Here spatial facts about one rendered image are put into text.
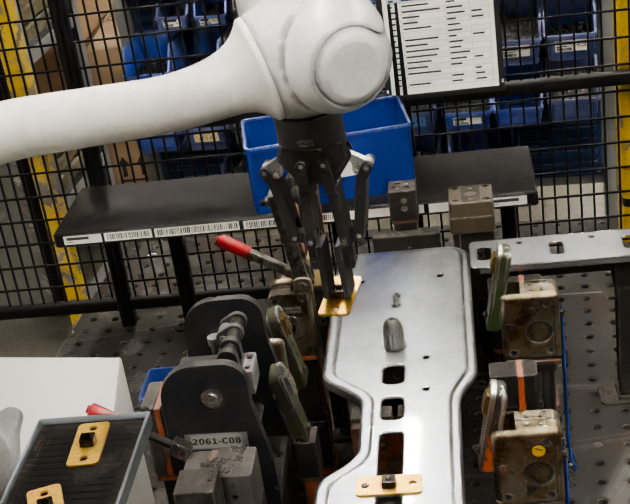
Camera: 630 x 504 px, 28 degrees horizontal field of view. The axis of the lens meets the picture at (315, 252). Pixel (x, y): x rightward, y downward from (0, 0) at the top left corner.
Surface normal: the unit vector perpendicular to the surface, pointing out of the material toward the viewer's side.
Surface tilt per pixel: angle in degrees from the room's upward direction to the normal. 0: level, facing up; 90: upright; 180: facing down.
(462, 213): 89
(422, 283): 0
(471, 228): 89
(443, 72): 90
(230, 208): 0
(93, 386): 44
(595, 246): 0
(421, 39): 90
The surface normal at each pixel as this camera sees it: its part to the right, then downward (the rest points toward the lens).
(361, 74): 0.39, 0.36
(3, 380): -0.25, -0.33
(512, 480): -0.07, 0.45
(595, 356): -0.14, -0.89
